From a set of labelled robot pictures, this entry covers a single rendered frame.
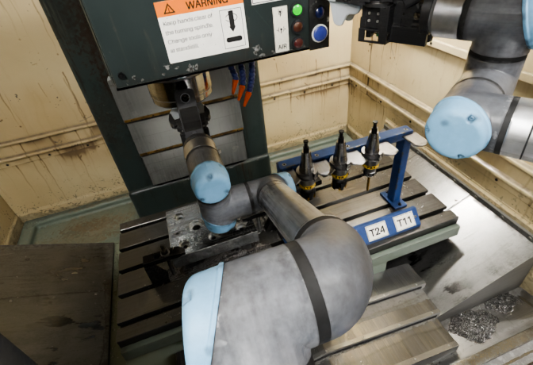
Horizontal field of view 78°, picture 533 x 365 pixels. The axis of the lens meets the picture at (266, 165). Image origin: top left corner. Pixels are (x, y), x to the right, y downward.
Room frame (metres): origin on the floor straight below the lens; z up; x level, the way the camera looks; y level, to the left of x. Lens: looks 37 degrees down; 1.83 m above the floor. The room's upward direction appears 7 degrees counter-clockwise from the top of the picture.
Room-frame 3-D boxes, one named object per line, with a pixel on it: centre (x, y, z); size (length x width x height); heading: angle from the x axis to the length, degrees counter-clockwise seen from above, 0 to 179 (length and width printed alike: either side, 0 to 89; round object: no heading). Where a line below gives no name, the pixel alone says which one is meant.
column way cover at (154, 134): (1.25, 0.31, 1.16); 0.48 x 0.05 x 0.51; 105
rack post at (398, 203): (0.91, -0.47, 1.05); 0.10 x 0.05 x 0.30; 15
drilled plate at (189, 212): (0.83, 0.23, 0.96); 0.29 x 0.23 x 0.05; 105
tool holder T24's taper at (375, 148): (0.81, -0.33, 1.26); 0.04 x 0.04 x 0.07
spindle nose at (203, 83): (0.82, 0.20, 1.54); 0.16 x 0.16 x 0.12
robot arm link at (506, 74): (0.46, -0.35, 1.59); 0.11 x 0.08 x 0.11; 136
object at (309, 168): (0.76, -0.12, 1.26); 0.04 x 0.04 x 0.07
